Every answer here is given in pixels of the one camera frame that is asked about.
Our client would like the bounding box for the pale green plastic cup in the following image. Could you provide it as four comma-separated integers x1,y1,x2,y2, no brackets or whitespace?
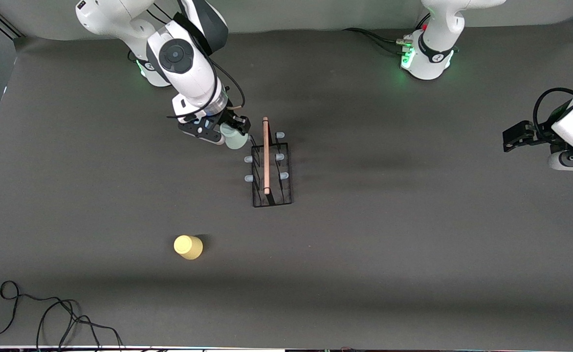
220,122,249,150

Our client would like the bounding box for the black wire cup holder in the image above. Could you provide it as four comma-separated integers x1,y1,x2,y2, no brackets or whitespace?
244,116,293,208

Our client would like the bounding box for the yellow plastic cup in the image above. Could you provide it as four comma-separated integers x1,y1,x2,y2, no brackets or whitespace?
174,235,203,260

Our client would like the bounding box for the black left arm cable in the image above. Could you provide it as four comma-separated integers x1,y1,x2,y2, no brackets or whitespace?
533,88,573,143

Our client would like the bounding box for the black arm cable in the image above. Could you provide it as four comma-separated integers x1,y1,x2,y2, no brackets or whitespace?
167,0,245,120
533,88,573,143

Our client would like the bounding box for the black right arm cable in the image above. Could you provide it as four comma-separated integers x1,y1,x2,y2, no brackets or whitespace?
167,0,245,120

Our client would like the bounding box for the black left base cable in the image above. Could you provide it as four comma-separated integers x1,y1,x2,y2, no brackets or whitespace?
343,28,409,49

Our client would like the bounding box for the loose black floor cable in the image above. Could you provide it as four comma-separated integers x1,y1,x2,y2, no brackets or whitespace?
0,281,123,350

